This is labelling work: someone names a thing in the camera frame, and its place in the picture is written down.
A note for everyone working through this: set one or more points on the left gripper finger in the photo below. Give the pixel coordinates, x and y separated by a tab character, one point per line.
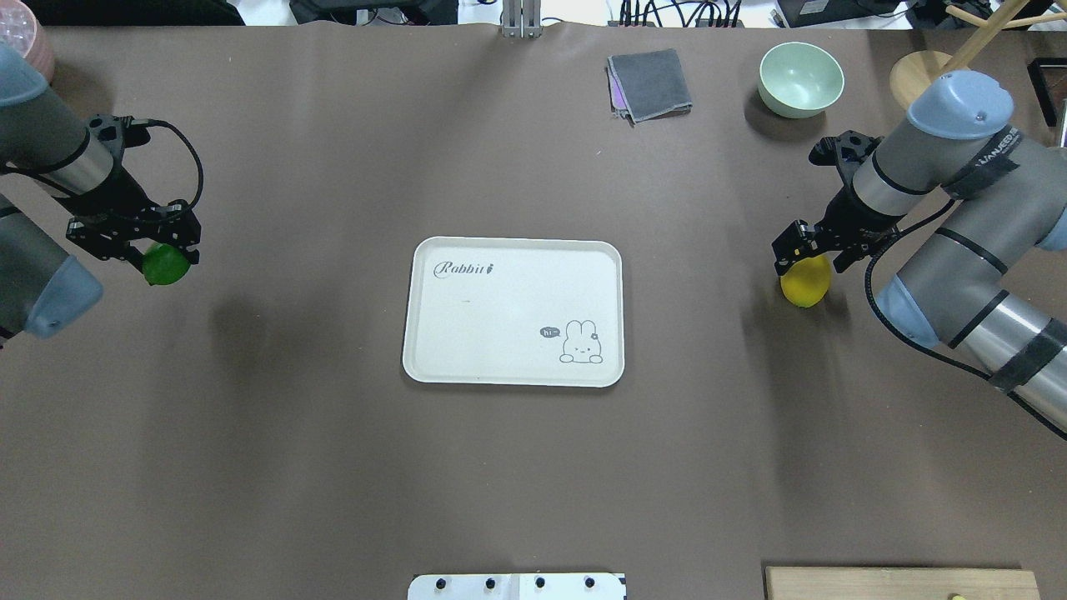
191	253
136	258

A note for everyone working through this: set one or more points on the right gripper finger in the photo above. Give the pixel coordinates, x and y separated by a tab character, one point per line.
785	260
844	260

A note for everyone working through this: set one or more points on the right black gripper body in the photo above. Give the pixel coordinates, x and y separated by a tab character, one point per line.
853	215

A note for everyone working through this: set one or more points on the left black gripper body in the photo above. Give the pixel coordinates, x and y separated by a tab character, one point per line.
114	197

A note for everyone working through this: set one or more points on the green lime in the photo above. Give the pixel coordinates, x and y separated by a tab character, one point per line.
164	265

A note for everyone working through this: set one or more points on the yellow lemon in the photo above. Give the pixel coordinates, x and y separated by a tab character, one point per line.
807	281

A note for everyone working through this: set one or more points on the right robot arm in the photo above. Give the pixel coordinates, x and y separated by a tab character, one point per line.
1006	197

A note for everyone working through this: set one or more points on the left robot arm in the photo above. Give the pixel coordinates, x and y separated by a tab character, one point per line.
80	164

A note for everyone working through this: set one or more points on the white rabbit tray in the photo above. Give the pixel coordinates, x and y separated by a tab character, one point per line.
515	311

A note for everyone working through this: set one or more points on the mint green bowl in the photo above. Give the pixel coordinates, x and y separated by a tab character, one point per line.
799	80

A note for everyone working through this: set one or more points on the wooden mug tree stand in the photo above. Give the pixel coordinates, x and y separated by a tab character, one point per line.
912	74

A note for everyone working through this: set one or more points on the pink bowl with ice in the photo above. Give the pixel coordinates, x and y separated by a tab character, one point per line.
21	30

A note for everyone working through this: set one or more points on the grey folded cloth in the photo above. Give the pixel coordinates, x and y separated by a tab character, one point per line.
647	85

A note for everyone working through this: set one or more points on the wooden cutting board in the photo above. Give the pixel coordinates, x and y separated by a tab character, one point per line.
789	582

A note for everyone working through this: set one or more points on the aluminium frame post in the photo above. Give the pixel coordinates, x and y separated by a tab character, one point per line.
521	19

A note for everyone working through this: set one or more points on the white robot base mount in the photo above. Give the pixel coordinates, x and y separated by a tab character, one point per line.
520	585

